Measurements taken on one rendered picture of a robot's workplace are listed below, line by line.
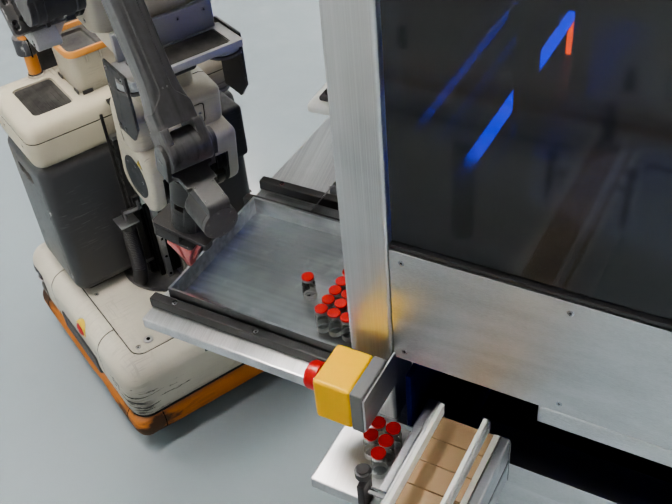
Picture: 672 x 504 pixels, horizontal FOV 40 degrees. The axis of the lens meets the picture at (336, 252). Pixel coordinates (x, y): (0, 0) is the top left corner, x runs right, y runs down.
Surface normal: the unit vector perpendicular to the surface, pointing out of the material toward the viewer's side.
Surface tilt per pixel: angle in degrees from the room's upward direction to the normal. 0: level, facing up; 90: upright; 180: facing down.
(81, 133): 90
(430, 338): 90
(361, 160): 90
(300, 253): 0
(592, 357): 90
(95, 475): 0
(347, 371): 0
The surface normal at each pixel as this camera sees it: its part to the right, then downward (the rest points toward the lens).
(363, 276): -0.47, 0.61
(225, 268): -0.07, -0.75
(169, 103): 0.46, 0.05
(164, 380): 0.58, 0.50
